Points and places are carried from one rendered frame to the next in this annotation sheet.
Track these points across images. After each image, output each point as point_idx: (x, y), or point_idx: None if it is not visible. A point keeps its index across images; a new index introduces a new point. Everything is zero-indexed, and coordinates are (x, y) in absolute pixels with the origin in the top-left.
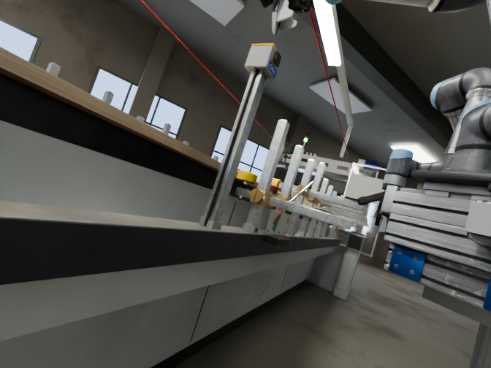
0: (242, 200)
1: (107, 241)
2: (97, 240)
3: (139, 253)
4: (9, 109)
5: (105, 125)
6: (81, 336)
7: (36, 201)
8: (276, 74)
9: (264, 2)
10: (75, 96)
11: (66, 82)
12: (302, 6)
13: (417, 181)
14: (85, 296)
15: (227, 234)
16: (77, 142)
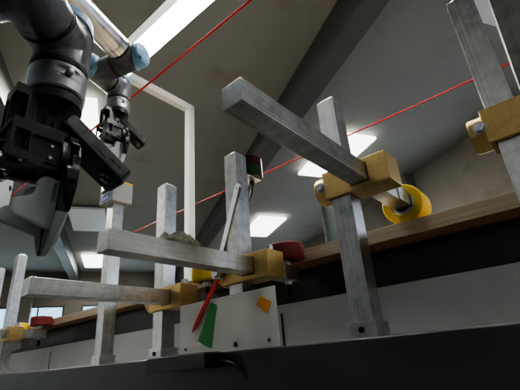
0: (302, 302)
1: (34, 381)
2: (32, 381)
3: (43, 388)
4: None
5: (124, 314)
6: None
7: None
8: (111, 193)
9: (139, 145)
10: (94, 312)
11: (92, 308)
12: (106, 137)
13: (15, 8)
14: None
15: (94, 367)
16: (117, 332)
